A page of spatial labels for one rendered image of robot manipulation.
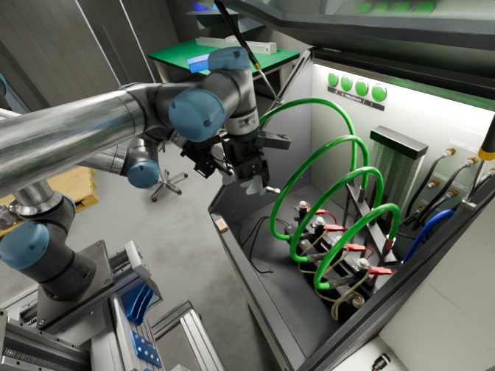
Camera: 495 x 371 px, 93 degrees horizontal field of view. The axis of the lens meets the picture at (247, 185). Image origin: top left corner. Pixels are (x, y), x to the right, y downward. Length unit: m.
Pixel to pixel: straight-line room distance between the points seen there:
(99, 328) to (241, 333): 1.01
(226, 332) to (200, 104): 1.61
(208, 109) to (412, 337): 0.61
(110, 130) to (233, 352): 1.56
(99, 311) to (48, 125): 0.75
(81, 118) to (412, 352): 0.75
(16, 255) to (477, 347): 1.00
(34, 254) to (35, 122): 0.55
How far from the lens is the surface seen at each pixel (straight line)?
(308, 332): 0.89
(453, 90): 0.66
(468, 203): 0.58
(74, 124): 0.38
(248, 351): 1.75
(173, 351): 1.66
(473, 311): 0.57
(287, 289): 0.93
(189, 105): 0.36
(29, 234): 0.88
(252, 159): 0.53
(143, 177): 0.64
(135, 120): 0.42
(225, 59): 0.44
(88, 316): 1.03
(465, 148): 0.71
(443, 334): 0.63
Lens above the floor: 1.69
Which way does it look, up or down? 41 degrees down
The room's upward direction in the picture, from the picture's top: 13 degrees counter-clockwise
